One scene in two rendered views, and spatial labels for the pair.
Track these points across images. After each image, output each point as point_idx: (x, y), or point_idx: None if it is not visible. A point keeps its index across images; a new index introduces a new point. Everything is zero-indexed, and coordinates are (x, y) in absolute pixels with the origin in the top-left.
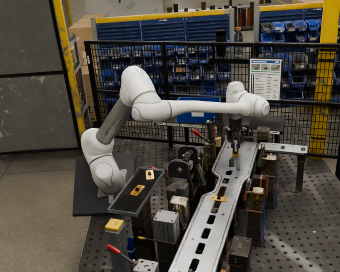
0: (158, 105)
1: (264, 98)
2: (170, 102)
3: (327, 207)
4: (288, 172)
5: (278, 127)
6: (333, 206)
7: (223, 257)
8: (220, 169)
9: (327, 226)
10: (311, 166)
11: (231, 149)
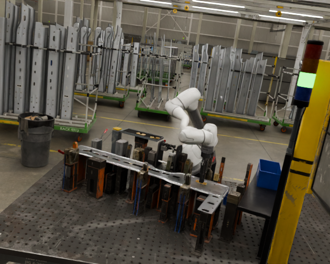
0: (171, 105)
1: (189, 132)
2: (176, 108)
3: (167, 256)
4: (230, 255)
5: (246, 206)
6: (167, 261)
7: (128, 198)
8: (180, 175)
9: (141, 246)
10: None
11: (210, 184)
